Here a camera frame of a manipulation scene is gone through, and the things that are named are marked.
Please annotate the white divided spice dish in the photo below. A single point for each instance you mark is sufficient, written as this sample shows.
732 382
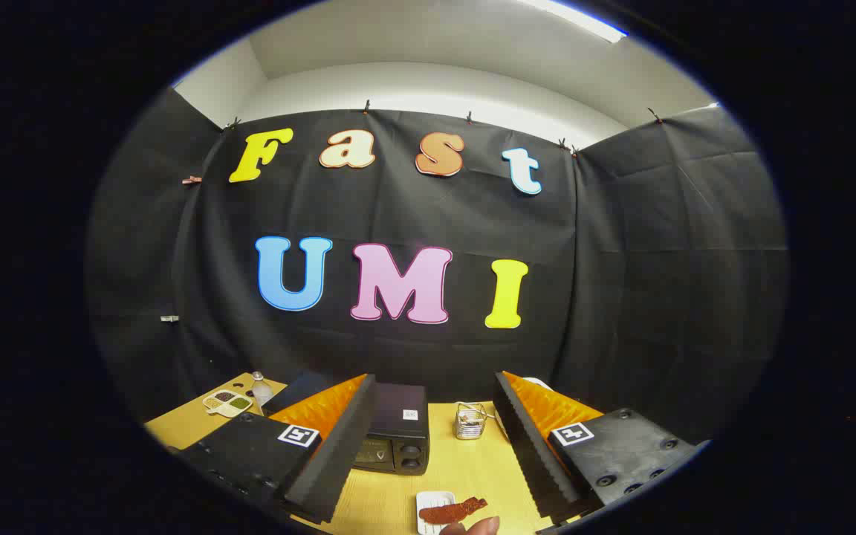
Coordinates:
227 402

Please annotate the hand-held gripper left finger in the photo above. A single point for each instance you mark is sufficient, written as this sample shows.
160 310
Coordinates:
339 453

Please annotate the white ridged rectangular plate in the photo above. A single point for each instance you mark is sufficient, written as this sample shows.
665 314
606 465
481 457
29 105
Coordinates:
428 499

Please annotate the pink cloth clip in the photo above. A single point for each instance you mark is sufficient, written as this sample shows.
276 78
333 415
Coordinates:
192 180

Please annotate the red-brown grilled meat piece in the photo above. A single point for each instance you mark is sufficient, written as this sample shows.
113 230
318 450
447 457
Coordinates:
446 512

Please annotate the clear plastic bottle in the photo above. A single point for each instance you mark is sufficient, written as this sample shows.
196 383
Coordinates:
261 389

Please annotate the black backdrop cloth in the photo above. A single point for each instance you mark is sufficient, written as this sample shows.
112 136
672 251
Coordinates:
398 215

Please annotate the black toaster oven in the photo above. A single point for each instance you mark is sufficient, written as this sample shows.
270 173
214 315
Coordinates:
398 431

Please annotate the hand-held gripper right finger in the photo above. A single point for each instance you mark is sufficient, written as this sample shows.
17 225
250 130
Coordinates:
528 453

